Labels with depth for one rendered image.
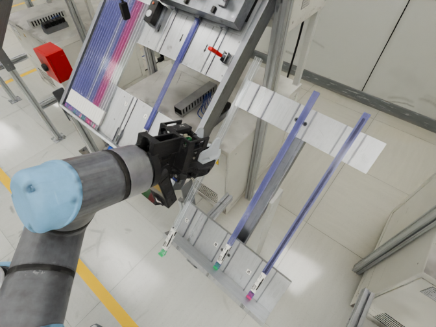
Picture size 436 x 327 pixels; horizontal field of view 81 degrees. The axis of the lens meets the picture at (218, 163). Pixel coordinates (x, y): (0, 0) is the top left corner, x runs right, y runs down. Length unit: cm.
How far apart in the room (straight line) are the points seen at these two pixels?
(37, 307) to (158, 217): 131
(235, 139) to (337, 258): 91
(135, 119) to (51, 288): 72
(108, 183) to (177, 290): 119
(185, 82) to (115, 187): 117
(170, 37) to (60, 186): 77
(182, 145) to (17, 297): 28
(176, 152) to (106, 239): 129
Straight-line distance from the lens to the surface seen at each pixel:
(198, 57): 91
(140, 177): 37
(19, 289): 39
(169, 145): 40
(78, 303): 162
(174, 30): 101
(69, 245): 41
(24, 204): 34
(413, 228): 121
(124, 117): 104
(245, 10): 86
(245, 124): 121
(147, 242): 159
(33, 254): 40
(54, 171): 33
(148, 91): 144
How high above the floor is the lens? 144
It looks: 52 degrees down
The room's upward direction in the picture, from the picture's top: straight up
